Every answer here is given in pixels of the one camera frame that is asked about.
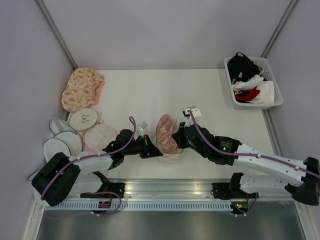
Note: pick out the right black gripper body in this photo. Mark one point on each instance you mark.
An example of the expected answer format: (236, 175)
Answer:
(182, 142)

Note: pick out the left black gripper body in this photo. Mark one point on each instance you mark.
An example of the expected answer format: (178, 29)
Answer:
(140, 146)

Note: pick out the white mesh laundry bag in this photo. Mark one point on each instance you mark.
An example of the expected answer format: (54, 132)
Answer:
(168, 159)

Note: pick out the pink satin bra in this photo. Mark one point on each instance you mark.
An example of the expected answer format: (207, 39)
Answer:
(165, 128)

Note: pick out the black bra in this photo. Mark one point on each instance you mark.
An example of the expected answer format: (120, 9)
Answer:
(241, 68)

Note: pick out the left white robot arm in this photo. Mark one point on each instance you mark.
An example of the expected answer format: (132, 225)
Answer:
(65, 176)

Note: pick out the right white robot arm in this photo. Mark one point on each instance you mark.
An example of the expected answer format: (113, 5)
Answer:
(299, 178)

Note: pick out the pink mesh laundry bag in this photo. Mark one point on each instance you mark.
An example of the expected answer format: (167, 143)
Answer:
(99, 136)

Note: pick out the beige round laundry bag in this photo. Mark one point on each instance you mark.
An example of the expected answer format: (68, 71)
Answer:
(84, 119)

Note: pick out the red bra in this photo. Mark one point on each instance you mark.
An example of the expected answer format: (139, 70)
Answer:
(244, 96)

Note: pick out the white round mesh bag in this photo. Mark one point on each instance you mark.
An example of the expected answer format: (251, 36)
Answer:
(65, 142)

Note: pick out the floral orange laundry bag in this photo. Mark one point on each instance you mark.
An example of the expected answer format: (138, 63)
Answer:
(83, 89)

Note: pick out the white bra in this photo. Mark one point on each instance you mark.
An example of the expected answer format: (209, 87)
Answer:
(265, 86)

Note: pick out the grey-trimmed white mesh bag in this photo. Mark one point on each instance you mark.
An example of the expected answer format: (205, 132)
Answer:
(57, 125)

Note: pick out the large white mesh bag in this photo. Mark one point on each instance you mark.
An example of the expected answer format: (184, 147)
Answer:
(89, 183)

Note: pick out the white plastic basket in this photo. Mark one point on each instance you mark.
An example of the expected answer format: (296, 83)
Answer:
(268, 74)

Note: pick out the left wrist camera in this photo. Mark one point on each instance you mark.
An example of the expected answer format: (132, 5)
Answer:
(142, 126)

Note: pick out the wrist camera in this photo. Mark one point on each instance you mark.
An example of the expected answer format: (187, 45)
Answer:
(142, 126)
(194, 110)

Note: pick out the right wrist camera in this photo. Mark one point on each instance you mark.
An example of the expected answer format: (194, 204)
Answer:
(194, 110)

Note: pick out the aluminium mounting rail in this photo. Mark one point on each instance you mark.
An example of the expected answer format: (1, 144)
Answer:
(168, 189)

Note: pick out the white slotted cable duct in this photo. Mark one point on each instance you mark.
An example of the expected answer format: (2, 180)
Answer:
(220, 206)

